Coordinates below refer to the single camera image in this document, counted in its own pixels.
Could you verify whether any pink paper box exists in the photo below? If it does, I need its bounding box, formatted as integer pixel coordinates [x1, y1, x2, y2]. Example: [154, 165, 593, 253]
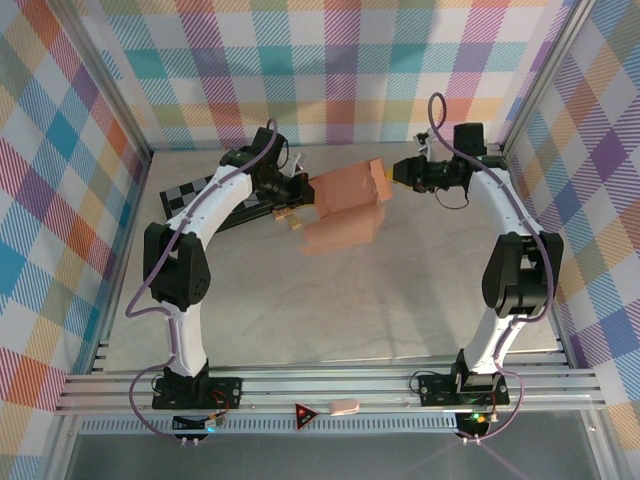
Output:
[301, 157, 394, 257]

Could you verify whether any black grey chess board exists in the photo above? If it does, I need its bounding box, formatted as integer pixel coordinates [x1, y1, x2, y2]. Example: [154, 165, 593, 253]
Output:
[159, 174, 281, 232]

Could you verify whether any red black triangle button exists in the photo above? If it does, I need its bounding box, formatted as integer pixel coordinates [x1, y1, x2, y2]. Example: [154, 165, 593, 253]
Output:
[293, 402, 320, 430]

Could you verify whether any black adapter board with connector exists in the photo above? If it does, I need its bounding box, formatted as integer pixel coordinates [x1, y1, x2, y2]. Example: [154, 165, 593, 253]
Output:
[457, 412, 494, 434]
[172, 412, 226, 434]

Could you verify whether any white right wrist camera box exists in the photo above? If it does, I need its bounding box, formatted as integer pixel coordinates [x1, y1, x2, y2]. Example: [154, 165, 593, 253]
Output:
[412, 130, 437, 157]

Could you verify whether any aluminium corner post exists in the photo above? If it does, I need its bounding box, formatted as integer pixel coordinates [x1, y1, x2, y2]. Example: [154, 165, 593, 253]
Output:
[498, 0, 597, 154]
[49, 0, 154, 156]

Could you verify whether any aluminium front rail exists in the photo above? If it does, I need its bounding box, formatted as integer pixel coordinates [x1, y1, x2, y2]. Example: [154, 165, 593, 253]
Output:
[54, 367, 609, 416]

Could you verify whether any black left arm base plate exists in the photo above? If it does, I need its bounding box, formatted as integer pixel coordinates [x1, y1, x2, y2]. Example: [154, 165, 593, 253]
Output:
[152, 375, 244, 411]

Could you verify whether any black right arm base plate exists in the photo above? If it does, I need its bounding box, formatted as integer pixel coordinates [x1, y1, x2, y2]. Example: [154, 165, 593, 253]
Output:
[417, 372, 511, 407]

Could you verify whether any slotted grey cable duct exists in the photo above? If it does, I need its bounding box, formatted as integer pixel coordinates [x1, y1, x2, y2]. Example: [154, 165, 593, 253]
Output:
[79, 418, 461, 435]

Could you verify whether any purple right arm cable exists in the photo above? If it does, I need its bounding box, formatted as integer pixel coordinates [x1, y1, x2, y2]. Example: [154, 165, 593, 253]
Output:
[427, 93, 557, 444]

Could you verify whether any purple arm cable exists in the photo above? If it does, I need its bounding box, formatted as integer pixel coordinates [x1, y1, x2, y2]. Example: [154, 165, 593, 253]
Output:
[427, 93, 557, 444]
[124, 118, 281, 444]

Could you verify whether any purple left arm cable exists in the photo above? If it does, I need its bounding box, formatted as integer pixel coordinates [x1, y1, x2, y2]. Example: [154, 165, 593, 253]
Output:
[124, 118, 281, 444]

